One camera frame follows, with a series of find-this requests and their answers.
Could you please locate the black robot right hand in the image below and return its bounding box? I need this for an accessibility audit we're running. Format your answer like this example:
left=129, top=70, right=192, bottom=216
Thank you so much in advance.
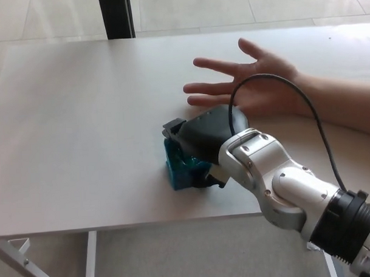
left=161, top=104, right=253, bottom=191

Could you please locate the person's bare hand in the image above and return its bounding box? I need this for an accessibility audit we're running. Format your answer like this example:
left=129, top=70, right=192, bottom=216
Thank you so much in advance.
left=181, top=35, right=306, bottom=119

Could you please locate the blue textured cube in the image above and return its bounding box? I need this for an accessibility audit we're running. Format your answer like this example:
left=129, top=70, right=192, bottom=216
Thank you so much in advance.
left=163, top=136, right=213, bottom=192

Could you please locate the person's bare forearm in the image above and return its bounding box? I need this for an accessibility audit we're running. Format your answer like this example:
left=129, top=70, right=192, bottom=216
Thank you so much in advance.
left=298, top=70, right=370, bottom=140

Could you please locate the black vertical pillar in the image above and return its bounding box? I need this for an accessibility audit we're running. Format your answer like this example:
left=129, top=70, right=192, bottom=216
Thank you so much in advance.
left=97, top=0, right=137, bottom=41

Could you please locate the white table leg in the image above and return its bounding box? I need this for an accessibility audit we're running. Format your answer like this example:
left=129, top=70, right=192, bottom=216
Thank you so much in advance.
left=82, top=230, right=99, bottom=277
left=322, top=251, right=340, bottom=277

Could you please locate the grey diagonal table brace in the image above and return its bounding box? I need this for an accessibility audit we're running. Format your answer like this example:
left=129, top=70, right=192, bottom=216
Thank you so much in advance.
left=0, top=239, right=61, bottom=277

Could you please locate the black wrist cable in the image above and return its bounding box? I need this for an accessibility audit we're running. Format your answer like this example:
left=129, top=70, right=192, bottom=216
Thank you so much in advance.
left=227, top=70, right=348, bottom=196

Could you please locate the white table bracket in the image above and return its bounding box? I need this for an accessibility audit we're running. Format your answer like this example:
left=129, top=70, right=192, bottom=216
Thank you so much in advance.
left=7, top=238, right=32, bottom=258

